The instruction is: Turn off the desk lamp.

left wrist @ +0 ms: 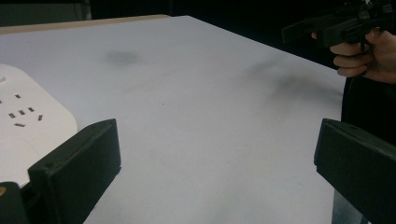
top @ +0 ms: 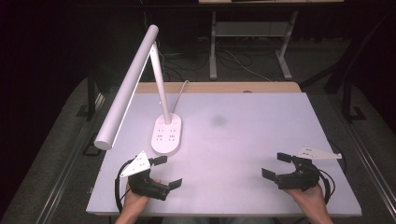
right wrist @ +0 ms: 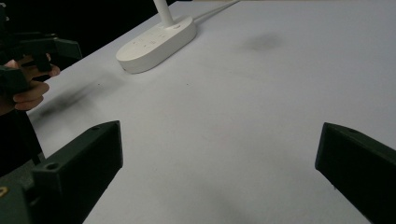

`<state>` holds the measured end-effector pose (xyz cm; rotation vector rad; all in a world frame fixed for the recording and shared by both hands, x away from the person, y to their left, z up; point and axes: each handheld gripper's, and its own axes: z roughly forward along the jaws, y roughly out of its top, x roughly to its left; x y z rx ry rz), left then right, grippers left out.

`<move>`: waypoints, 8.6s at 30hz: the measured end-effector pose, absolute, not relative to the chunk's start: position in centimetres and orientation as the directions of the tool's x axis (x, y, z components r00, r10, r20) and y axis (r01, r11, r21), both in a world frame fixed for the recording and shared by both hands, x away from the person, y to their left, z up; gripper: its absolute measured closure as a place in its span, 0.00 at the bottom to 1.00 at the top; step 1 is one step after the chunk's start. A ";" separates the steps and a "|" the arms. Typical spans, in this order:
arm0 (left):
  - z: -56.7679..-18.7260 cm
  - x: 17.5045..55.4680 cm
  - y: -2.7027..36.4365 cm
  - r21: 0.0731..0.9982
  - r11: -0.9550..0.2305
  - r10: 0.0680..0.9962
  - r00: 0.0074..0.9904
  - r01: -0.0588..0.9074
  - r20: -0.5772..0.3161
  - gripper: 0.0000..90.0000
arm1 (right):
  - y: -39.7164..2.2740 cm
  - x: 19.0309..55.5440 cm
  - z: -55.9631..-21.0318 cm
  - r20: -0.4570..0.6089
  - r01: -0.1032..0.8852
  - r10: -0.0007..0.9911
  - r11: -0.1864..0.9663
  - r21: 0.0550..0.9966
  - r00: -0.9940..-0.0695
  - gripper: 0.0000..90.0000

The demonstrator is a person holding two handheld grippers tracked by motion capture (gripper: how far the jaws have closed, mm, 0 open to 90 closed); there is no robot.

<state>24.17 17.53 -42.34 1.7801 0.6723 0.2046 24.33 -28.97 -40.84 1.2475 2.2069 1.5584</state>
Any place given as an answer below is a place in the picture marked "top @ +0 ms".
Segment person's right hand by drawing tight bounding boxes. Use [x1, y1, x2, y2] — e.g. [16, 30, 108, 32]
[284, 183, 327, 209]

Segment white desk lamp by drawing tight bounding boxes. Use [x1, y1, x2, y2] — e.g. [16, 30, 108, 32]
[93, 24, 183, 157]

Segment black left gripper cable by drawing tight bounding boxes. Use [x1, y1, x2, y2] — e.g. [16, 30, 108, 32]
[114, 158, 138, 215]

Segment person's left hand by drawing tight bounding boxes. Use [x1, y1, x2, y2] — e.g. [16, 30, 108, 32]
[122, 182, 151, 215]

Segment black floor cables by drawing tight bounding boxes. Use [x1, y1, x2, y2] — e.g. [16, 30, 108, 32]
[160, 50, 213, 82]

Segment black metal stand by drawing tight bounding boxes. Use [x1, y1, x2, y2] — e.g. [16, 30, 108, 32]
[299, 10, 396, 123]
[76, 66, 105, 123]

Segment grey metal desk frame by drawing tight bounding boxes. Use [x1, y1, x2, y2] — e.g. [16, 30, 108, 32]
[209, 9, 300, 81]

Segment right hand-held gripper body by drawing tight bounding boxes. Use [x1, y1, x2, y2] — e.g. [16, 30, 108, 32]
[275, 147, 344, 191]

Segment white table cover board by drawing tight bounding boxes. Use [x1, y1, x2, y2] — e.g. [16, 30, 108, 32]
[86, 91, 363, 217]

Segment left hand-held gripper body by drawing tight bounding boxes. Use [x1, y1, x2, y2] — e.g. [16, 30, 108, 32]
[120, 150, 171, 202]

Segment white floor cable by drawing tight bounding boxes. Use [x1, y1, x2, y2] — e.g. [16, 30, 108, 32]
[223, 49, 273, 83]

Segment white lamp cable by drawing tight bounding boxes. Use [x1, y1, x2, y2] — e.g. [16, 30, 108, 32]
[170, 79, 191, 114]

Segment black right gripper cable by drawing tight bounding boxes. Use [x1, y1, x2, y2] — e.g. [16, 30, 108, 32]
[317, 140, 348, 205]

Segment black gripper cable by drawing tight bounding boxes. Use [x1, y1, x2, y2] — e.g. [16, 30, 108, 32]
[317, 140, 348, 205]
[114, 158, 138, 215]

